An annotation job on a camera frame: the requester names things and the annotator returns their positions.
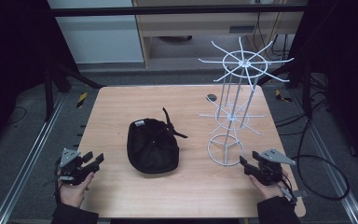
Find metal floor rail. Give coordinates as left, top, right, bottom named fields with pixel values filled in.
left=0, top=92, right=67, bottom=224
left=292, top=89, right=358, bottom=224

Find right gripper grey cable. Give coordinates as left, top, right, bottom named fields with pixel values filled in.
left=274, top=174, right=310, bottom=207

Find white wire rack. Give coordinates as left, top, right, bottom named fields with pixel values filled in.
left=197, top=35, right=296, bottom=167

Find black metal stand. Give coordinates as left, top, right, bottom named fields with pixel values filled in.
left=42, top=59, right=107, bottom=123
left=256, top=54, right=314, bottom=119

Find black horizontal bar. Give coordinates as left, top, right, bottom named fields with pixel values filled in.
left=48, top=4, right=310, bottom=18

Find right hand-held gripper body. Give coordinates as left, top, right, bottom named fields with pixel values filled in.
left=251, top=147, right=296, bottom=187

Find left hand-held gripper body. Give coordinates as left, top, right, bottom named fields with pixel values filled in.
left=57, top=147, right=100, bottom=187

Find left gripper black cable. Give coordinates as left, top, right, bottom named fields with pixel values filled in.
left=42, top=157, right=63, bottom=204

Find yellow black striped tape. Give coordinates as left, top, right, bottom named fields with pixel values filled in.
left=76, top=91, right=89, bottom=109
left=274, top=89, right=294, bottom=104

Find thin black floor cable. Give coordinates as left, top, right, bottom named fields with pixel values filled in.
left=7, top=105, right=28, bottom=126

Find person's right hand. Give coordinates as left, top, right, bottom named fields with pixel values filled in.
left=248, top=170, right=289, bottom=202

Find thick black looped cable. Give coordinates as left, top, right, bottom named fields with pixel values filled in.
left=274, top=115, right=351, bottom=202

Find white cabinet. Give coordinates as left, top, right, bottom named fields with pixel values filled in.
left=47, top=0, right=145, bottom=65

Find person's left hand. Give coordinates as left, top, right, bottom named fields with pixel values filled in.
left=58, top=172, right=95, bottom=209

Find black cap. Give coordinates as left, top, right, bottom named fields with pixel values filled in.
left=126, top=106, right=189, bottom=175

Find hanging black cables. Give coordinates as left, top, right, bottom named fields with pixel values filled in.
left=252, top=11, right=291, bottom=62

